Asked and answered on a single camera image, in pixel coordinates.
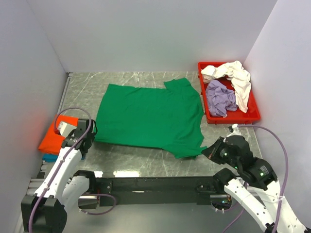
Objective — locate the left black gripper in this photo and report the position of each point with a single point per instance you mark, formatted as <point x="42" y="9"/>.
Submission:
<point x="88" y="132"/>

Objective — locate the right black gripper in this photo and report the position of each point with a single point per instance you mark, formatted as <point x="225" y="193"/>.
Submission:
<point x="215" y="149"/>

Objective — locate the green t shirt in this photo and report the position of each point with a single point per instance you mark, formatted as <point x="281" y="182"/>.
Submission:
<point x="166" y="118"/>

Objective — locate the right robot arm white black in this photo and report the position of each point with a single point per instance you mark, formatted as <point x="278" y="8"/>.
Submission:
<point x="256" y="187"/>

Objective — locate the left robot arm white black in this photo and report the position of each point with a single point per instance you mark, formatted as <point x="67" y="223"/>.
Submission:
<point x="46" y="211"/>

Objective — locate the folded orange t shirt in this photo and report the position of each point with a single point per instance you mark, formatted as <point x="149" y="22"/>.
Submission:
<point x="51" y="143"/>

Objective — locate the folded teal t shirt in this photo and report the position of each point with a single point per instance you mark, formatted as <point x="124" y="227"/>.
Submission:
<point x="49" y="158"/>

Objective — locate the lilac t shirt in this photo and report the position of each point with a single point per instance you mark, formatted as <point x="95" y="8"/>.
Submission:
<point x="220" y="99"/>

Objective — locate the red plastic bin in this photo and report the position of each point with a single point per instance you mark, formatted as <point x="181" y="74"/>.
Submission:
<point x="252" y="115"/>

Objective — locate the white t shirt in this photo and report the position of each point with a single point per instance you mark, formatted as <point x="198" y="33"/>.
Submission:
<point x="240" y="80"/>

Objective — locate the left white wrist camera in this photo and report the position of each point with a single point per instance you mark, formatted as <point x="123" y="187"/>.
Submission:
<point x="64" y="129"/>

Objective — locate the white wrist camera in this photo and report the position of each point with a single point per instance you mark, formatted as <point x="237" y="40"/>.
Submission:
<point x="234" y="130"/>
<point x="64" y="129"/>

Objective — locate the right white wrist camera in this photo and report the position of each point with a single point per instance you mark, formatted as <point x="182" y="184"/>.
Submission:
<point x="234" y="130"/>

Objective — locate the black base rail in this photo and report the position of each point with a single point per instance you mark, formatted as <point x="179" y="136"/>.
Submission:
<point x="123" y="191"/>

